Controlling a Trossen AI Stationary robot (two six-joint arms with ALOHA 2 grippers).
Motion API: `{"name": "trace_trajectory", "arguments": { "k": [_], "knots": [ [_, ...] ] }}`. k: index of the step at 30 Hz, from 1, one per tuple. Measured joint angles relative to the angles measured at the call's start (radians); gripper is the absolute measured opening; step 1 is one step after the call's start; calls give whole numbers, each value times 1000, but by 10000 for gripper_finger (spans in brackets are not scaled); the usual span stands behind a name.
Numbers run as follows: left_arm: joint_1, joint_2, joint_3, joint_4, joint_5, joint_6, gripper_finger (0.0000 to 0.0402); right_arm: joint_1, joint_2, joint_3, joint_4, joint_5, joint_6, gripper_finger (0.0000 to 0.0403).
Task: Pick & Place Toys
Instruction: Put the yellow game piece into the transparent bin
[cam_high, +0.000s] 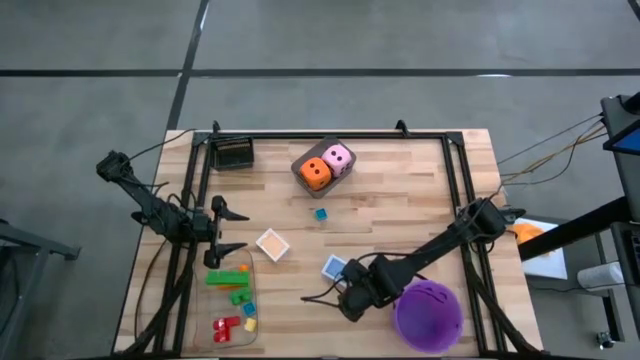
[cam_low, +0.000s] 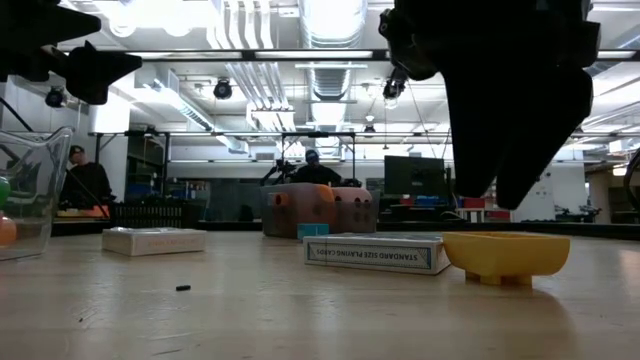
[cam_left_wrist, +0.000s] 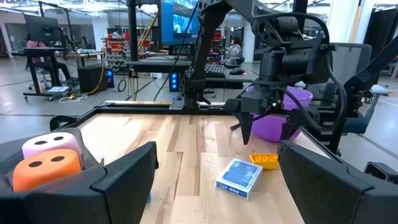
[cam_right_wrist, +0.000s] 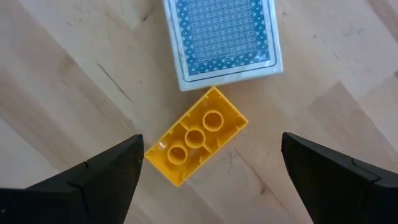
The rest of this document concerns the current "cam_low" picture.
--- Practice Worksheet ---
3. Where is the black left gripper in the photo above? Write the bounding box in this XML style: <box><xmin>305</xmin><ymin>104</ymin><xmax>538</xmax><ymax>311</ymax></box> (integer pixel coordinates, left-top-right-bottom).
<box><xmin>0</xmin><ymin>0</ymin><xmax>144</xmax><ymax>107</ymax></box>

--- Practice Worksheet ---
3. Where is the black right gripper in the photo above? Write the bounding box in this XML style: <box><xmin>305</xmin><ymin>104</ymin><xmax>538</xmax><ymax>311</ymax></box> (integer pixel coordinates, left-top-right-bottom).
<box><xmin>379</xmin><ymin>0</ymin><xmax>602</xmax><ymax>211</ymax></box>

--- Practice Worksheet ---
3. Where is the yellow-orange toy brick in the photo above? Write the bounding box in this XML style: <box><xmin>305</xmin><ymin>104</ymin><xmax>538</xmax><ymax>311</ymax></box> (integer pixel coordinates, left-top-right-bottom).
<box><xmin>441</xmin><ymin>230</ymin><xmax>572</xmax><ymax>288</ymax></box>

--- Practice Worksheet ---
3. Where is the clear plastic tub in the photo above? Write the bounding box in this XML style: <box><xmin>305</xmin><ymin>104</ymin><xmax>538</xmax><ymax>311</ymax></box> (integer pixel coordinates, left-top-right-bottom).
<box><xmin>0</xmin><ymin>125</ymin><xmax>75</xmax><ymax>262</ymax></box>

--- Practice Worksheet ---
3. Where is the pink foam die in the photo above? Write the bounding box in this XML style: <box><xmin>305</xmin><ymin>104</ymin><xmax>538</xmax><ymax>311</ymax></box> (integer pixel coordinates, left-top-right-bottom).
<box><xmin>332</xmin><ymin>186</ymin><xmax>375</xmax><ymax>234</ymax></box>

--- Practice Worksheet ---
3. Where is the blue playing card box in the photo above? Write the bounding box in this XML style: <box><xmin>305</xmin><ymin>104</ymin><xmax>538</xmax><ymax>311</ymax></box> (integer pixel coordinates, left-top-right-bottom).
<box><xmin>302</xmin><ymin>232</ymin><xmax>452</xmax><ymax>276</ymax></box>

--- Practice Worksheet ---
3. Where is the orange foam die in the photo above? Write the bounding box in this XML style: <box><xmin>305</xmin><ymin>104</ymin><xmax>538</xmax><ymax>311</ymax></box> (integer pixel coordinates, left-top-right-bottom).
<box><xmin>266</xmin><ymin>183</ymin><xmax>337</xmax><ymax>238</ymax></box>

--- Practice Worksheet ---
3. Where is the white square pillar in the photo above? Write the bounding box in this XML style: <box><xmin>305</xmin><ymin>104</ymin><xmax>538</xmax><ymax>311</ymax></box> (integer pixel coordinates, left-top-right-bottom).
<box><xmin>509</xmin><ymin>149</ymin><xmax>557</xmax><ymax>223</ymax></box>

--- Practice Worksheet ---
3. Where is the blue storage bin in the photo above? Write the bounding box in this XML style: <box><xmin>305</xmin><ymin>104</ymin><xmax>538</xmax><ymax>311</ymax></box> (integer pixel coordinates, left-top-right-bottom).
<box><xmin>413</xmin><ymin>195</ymin><xmax>454</xmax><ymax>208</ymax></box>

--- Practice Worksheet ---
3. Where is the black room monitor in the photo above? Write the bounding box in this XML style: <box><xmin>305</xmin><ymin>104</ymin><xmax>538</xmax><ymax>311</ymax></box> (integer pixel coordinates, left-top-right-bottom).
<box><xmin>383</xmin><ymin>155</ymin><xmax>447</xmax><ymax>198</ymax></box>

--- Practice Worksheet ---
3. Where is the person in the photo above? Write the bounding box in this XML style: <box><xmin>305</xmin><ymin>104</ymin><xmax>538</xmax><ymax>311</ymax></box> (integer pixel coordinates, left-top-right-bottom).
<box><xmin>58</xmin><ymin>144</ymin><xmax>115</xmax><ymax>211</ymax></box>
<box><xmin>289</xmin><ymin>148</ymin><xmax>362</xmax><ymax>188</ymax></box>

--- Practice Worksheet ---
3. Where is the distant orange tray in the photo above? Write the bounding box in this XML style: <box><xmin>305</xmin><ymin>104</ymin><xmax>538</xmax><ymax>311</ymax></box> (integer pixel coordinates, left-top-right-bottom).
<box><xmin>56</xmin><ymin>203</ymin><xmax>110</xmax><ymax>219</ymax></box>

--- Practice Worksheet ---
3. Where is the small black slatted basket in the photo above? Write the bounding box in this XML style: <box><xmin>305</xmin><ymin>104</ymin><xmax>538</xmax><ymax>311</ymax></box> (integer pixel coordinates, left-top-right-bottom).
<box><xmin>108</xmin><ymin>198</ymin><xmax>202</xmax><ymax>230</ymax></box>

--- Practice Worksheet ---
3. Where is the grey translucent plastic bin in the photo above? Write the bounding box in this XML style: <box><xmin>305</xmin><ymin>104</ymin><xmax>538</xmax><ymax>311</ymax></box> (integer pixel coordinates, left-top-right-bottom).
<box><xmin>259</xmin><ymin>182</ymin><xmax>381</xmax><ymax>239</ymax></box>

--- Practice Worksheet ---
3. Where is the black curved cable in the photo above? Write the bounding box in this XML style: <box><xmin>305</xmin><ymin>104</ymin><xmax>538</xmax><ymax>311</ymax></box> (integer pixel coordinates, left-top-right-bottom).
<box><xmin>622</xmin><ymin>147</ymin><xmax>640</xmax><ymax>212</ymax></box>

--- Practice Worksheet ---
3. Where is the wide silver ventilation duct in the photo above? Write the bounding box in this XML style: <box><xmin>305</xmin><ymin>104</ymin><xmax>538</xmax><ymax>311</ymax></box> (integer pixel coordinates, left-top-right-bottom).
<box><xmin>298</xmin><ymin>0</ymin><xmax>370</xmax><ymax>101</ymax></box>

